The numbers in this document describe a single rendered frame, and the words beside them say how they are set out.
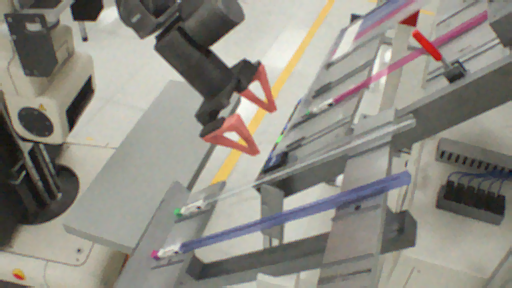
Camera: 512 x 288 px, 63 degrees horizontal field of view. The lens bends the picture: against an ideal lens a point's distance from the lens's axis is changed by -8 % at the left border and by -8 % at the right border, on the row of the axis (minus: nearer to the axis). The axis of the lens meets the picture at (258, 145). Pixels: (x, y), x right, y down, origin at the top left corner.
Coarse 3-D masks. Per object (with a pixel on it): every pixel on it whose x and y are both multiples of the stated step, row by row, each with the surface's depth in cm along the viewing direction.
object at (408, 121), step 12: (396, 120) 59; (408, 120) 57; (372, 132) 61; (384, 132) 59; (396, 132) 58; (348, 144) 63; (360, 144) 62; (312, 156) 67; (324, 156) 65; (336, 156) 65; (288, 168) 70; (300, 168) 69; (252, 180) 75; (264, 180) 73; (228, 192) 78; (240, 192) 77; (204, 204) 82
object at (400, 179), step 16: (400, 176) 50; (352, 192) 54; (368, 192) 53; (304, 208) 59; (320, 208) 57; (256, 224) 64; (272, 224) 63; (192, 240) 74; (208, 240) 71; (224, 240) 69
